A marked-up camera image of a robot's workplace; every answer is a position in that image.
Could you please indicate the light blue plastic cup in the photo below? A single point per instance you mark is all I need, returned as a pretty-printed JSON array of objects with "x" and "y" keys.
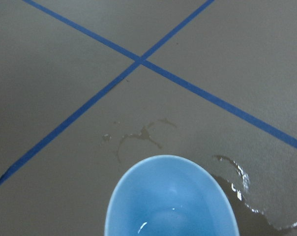
[{"x": 167, "y": 195}]

